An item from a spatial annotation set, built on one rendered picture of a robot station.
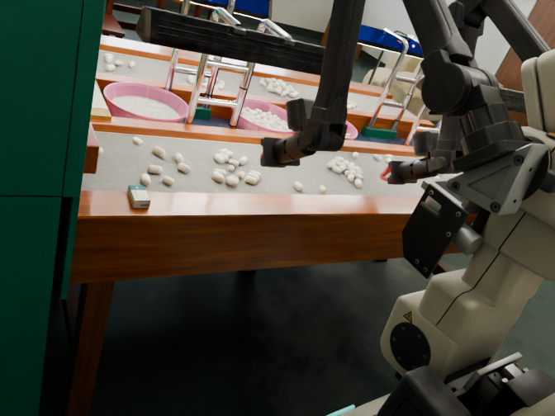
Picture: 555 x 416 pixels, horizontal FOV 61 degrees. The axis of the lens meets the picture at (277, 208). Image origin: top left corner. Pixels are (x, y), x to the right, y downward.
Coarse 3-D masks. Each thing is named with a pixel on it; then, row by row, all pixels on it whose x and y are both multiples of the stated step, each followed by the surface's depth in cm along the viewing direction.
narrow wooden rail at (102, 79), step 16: (96, 80) 154; (112, 80) 156; (128, 80) 160; (144, 80) 165; (224, 96) 178; (256, 96) 189; (224, 112) 182; (352, 112) 213; (368, 112) 221; (384, 128) 226; (400, 128) 231
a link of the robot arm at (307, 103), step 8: (288, 104) 106; (296, 104) 105; (304, 104) 103; (312, 104) 105; (288, 112) 106; (296, 112) 105; (304, 112) 103; (288, 120) 106; (296, 120) 105; (304, 120) 102; (288, 128) 107; (304, 128) 102; (304, 136) 99; (312, 136) 97; (304, 144) 99; (312, 144) 99
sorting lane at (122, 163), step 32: (128, 160) 123; (160, 160) 128; (192, 160) 134; (256, 160) 147; (320, 160) 163; (352, 160) 172; (384, 160) 183; (224, 192) 125; (256, 192) 130; (288, 192) 136; (320, 192) 143; (352, 192) 150; (384, 192) 158; (416, 192) 166
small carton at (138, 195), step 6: (132, 186) 105; (138, 186) 106; (144, 186) 107; (132, 192) 103; (138, 192) 104; (144, 192) 105; (132, 198) 103; (138, 198) 102; (144, 198) 103; (132, 204) 103; (138, 204) 102; (144, 204) 103
